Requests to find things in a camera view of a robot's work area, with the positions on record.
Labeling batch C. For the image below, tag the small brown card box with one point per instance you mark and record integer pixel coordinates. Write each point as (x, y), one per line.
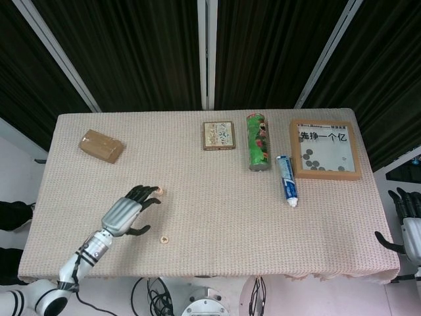
(218, 135)

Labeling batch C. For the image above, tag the green cylindrical snack can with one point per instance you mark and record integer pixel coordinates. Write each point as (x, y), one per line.
(259, 145)

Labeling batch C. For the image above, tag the white frame bar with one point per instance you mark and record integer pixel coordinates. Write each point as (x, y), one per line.
(394, 161)

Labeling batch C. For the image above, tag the black fabric object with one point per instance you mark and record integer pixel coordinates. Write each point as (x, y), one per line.
(10, 265)
(13, 215)

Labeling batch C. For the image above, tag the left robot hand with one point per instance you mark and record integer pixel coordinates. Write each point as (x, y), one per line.
(121, 215)

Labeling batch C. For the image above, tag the wooden chess piece red general character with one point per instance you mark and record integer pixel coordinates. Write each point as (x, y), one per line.
(160, 190)

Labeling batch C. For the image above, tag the blue white toothpaste tube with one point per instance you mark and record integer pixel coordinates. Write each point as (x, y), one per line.
(287, 181)

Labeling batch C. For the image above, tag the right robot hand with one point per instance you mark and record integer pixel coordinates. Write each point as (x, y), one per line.
(412, 237)

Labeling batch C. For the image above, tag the wooden chess piece black chariot character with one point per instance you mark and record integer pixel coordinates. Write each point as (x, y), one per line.
(164, 240)

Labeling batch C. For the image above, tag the black curtain panel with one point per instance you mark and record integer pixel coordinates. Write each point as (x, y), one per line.
(269, 49)
(131, 49)
(388, 82)
(33, 82)

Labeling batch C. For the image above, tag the wooden frame coin bank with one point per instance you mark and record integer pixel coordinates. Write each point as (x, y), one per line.
(325, 158)

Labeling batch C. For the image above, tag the silver aluminium frame post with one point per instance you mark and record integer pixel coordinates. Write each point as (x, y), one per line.
(327, 52)
(57, 52)
(205, 49)

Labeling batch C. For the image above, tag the wooden block far left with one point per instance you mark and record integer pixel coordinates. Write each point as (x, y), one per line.
(102, 146)

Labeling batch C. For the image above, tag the beige woven tablecloth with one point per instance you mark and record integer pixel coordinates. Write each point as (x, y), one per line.
(230, 230)

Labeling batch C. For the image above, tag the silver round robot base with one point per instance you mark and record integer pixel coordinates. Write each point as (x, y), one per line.
(205, 304)

